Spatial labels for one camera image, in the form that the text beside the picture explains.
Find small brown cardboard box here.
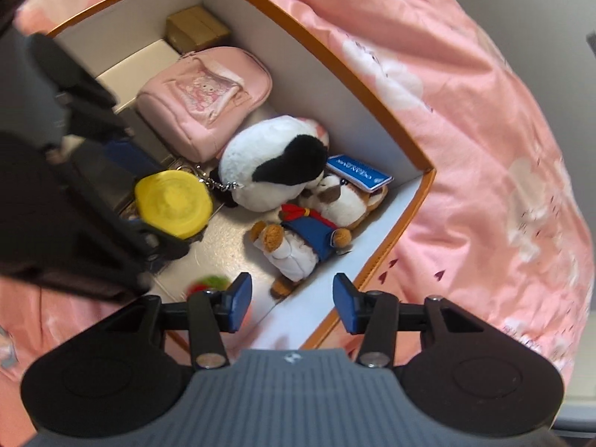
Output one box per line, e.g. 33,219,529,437
166,6,232,54

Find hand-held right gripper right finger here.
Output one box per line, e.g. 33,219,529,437
333,273,500,368

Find dark grey case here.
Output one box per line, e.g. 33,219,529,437
109,107,187,182

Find dog plush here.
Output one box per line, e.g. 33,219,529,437
250,172,389,298

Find blue card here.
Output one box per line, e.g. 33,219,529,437
325,153,394,194

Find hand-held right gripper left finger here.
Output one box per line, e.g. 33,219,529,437
93,271,253,370

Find white cardboard box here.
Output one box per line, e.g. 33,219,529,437
95,39,180,108

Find orange cardboard box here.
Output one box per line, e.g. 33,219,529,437
47,0,438,355

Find orange crochet ball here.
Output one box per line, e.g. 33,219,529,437
186,275,261,331

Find pink printed blanket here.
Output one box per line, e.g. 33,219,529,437
0,0,592,383

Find yellow tape measure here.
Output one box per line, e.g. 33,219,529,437
134,171,214,238

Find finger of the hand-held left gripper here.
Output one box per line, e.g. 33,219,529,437
29,34,160,176
106,216,190,264

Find pink fabric pouch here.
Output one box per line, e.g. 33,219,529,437
136,47,273,161

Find white plush with black ear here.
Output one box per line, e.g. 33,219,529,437
207,116,331,209

